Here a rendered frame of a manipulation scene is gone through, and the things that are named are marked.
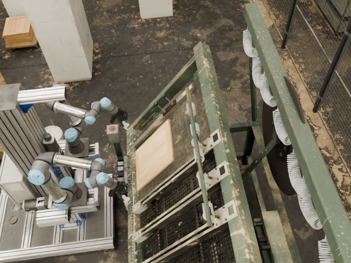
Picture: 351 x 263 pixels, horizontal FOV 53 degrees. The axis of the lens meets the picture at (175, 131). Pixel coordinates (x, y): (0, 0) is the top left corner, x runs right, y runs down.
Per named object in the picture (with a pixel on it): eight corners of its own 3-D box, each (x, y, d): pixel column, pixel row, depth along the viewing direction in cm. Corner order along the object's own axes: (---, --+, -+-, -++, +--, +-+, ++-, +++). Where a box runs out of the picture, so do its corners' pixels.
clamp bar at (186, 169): (139, 205, 308) (114, 200, 296) (229, 133, 236) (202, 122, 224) (139, 216, 302) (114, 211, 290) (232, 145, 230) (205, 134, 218)
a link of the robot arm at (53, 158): (40, 153, 262) (105, 165, 265) (35, 165, 255) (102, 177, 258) (38, 144, 252) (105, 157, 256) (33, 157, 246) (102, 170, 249)
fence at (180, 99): (137, 144, 350) (133, 143, 348) (195, 85, 292) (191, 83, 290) (137, 148, 347) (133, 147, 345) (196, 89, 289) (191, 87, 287)
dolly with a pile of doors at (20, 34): (13, 31, 619) (6, 16, 595) (42, 28, 622) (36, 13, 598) (7, 54, 582) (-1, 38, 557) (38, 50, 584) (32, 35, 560)
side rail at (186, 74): (141, 127, 368) (131, 123, 363) (207, 56, 302) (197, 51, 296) (141, 131, 365) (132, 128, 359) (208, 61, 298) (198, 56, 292)
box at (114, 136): (109, 135, 374) (106, 124, 360) (120, 134, 375) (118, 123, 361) (109, 144, 367) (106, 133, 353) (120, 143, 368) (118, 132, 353)
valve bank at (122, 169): (117, 163, 374) (114, 150, 355) (131, 162, 374) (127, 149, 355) (117, 206, 343) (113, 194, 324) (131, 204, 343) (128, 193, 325)
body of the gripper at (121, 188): (129, 193, 256) (119, 187, 247) (119, 197, 259) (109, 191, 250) (128, 184, 261) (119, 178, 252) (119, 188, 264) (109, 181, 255)
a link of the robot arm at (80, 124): (73, 136, 328) (42, 94, 288) (80, 124, 336) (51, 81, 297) (83, 137, 323) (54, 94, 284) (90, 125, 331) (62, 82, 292)
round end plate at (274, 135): (251, 126, 287) (268, 48, 224) (258, 125, 287) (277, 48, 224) (278, 217, 238) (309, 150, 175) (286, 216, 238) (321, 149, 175)
